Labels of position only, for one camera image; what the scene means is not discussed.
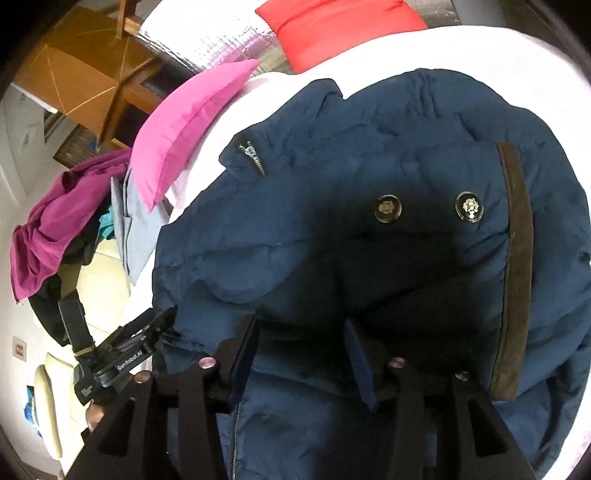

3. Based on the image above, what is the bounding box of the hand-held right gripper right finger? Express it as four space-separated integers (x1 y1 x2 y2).
344 318 539 480

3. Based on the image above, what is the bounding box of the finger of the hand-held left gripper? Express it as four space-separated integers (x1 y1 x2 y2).
99 307 178 360

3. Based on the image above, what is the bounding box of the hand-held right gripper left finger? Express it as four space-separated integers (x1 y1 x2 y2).
65 314 259 480

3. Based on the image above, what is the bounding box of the navy puffer jacket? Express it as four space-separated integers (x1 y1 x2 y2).
152 68 591 480

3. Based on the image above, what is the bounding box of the person's left hand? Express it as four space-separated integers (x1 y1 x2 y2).
84 402 106 433

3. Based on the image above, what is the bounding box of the cream leather sofa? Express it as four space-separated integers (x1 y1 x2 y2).
32 240 134 462

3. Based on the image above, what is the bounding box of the black garment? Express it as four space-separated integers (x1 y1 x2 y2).
28 217 100 357

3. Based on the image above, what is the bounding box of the grey garment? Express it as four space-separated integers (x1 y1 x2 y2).
110 168 171 284

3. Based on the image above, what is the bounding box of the teal cloth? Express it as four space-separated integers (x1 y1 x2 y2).
97 208 116 241

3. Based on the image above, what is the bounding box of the magenta fleece garment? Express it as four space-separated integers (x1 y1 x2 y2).
10 150 139 305

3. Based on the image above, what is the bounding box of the magenta pillow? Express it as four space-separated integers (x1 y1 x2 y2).
130 59 262 213

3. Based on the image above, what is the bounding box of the silver foil insulation board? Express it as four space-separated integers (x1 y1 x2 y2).
139 0 462 77

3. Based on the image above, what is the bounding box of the pale pink blanket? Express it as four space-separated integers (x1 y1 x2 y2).
122 25 591 480

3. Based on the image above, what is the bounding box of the red pillow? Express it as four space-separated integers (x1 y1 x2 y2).
255 0 428 73

